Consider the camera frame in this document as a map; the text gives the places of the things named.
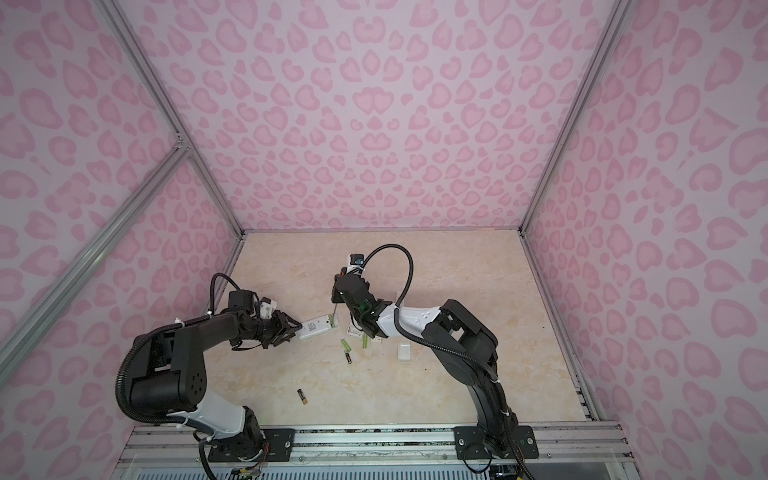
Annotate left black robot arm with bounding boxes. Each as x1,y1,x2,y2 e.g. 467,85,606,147
115,285,302,461

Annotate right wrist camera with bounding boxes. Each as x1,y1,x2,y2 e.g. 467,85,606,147
341,254,365,276

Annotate orange handled screwdriver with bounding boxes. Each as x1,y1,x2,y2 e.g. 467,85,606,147
329,303,338,329

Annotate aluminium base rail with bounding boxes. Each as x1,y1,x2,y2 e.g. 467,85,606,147
111,421,640,479

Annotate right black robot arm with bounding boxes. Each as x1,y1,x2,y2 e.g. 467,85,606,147
331,243,524,465

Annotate white air conditioner remote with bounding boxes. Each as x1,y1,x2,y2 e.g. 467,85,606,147
297,314,333,340

